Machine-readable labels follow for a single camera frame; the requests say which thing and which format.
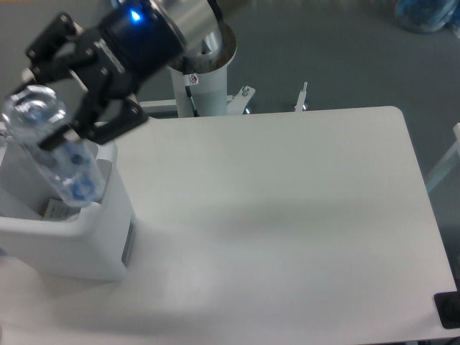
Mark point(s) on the white pedestal base frame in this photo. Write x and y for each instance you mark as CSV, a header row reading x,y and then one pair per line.
x,y
205,105

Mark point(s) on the blue bag on floor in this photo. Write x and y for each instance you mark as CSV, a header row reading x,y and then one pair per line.
x,y
424,17

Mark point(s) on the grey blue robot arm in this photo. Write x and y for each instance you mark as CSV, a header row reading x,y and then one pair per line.
x,y
194,20

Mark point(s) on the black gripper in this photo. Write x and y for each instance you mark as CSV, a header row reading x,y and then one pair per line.
x,y
129,45

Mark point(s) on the white trash can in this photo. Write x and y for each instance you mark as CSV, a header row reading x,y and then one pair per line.
x,y
93,242

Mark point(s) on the white frame at right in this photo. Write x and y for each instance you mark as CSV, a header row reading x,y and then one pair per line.
x,y
445,165

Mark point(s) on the crushed clear plastic bottle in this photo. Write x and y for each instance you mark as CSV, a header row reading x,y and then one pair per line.
x,y
70,168

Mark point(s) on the paper scrap inside can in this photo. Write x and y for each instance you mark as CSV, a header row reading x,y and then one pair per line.
x,y
57,210

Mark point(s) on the black device at edge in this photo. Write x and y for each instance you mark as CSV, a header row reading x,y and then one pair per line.
x,y
447,305

